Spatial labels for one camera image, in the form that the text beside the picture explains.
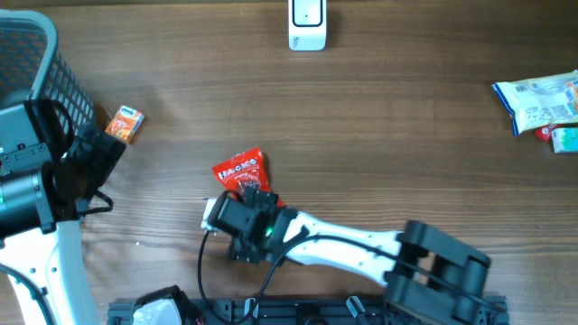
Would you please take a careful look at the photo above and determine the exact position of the red snack bag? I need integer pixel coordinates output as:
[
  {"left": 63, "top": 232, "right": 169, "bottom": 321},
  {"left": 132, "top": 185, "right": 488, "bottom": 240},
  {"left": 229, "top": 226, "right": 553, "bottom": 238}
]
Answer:
[{"left": 212, "top": 147, "right": 273, "bottom": 192}]

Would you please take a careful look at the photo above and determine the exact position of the orange tissue pack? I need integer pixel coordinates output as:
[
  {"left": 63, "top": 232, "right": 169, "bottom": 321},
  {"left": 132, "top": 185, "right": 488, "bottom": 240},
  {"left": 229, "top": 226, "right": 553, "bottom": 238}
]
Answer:
[
  {"left": 564, "top": 81, "right": 578, "bottom": 115},
  {"left": 105, "top": 106, "right": 145, "bottom": 144}
]

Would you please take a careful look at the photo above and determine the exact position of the red candy bar wrapper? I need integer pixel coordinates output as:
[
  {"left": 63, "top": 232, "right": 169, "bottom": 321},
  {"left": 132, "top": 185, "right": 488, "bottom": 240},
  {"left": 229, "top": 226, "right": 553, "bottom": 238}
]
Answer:
[{"left": 534, "top": 124, "right": 559, "bottom": 143}]

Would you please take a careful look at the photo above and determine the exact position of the cream snack pouch blue seal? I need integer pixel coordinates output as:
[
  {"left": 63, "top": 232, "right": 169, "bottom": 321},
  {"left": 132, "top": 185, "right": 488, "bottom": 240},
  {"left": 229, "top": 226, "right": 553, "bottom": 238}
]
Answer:
[{"left": 491, "top": 70, "right": 577, "bottom": 136}]

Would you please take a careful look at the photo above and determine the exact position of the teal tissue pack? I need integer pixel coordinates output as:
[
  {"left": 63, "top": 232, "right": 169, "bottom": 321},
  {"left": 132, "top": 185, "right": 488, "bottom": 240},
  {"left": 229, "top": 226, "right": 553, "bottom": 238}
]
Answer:
[{"left": 551, "top": 127, "right": 578, "bottom": 153}]

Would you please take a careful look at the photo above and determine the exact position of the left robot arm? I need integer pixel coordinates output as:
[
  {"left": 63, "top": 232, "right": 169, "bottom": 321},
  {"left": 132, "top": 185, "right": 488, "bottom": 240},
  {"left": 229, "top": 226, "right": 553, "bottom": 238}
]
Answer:
[{"left": 1, "top": 99, "right": 126, "bottom": 324}]

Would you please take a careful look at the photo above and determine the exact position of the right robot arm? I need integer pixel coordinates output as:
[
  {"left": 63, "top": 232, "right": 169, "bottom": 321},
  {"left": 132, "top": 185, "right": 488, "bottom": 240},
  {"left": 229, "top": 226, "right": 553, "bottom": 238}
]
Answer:
[{"left": 201, "top": 188, "right": 506, "bottom": 324}]

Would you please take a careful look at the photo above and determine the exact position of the white barcode scanner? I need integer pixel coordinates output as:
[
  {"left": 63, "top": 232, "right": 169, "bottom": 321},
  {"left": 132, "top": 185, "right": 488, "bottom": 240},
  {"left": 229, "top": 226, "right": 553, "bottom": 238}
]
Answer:
[{"left": 287, "top": 0, "right": 327, "bottom": 51}]

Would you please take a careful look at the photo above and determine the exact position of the grey plastic shopping basket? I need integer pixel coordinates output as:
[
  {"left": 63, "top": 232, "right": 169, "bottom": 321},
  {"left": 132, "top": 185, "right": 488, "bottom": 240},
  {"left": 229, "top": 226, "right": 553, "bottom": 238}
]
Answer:
[{"left": 1, "top": 9, "right": 97, "bottom": 130}]

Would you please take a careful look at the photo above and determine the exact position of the left camera cable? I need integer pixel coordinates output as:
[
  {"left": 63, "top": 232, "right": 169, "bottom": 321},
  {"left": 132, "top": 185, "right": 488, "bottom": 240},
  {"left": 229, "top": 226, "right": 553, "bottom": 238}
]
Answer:
[{"left": 0, "top": 101, "right": 114, "bottom": 325}]

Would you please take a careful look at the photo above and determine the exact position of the camera cable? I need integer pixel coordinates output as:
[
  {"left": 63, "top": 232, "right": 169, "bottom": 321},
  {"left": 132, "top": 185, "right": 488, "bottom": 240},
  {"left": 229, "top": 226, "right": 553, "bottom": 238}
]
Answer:
[
  {"left": 196, "top": 189, "right": 507, "bottom": 325},
  {"left": 0, "top": 101, "right": 114, "bottom": 325}
]

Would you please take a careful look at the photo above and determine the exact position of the right camera cable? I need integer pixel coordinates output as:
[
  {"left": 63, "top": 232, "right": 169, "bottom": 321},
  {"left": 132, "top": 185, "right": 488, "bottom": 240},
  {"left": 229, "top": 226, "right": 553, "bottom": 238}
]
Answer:
[{"left": 196, "top": 189, "right": 507, "bottom": 325}]

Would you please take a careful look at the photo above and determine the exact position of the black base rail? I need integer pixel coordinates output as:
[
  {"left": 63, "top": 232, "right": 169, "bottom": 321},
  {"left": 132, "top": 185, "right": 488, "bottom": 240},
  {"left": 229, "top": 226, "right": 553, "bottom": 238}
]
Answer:
[{"left": 107, "top": 295, "right": 510, "bottom": 325}]

